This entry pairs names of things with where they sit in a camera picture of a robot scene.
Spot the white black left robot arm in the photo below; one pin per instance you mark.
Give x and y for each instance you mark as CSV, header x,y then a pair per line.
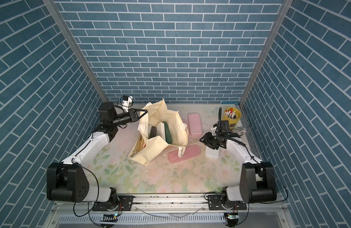
x,y
67,180

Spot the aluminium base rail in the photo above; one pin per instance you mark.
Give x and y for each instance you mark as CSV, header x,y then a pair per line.
x,y
183,210

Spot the floral cream canvas bag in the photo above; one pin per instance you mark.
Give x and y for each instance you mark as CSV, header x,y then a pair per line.
x,y
145,149

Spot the dark green case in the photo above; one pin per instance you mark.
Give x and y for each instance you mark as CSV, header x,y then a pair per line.
x,y
168,136

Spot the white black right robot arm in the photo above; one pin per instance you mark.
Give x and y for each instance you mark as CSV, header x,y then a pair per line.
x,y
257,182

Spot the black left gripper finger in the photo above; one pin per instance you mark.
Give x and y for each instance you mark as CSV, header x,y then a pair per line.
x,y
142,110
140,115

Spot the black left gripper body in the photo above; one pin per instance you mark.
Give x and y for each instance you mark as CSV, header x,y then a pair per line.
x,y
124,118

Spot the pink pencil case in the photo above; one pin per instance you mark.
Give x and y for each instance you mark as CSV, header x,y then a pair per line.
x,y
195,124

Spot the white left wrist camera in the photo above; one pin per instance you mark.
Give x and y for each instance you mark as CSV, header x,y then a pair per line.
x,y
126,102

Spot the rounded pink pouch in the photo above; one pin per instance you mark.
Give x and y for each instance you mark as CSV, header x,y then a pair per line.
x,y
190,152

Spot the white pencil case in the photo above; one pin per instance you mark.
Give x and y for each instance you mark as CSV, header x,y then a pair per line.
x,y
212,153

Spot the yellow pen cup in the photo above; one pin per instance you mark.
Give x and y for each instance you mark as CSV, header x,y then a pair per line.
x,y
232,115

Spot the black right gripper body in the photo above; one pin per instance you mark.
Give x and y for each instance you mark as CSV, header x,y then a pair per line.
x,y
212,141

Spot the black pencil case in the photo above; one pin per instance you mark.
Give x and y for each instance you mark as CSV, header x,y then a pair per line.
x,y
153,131

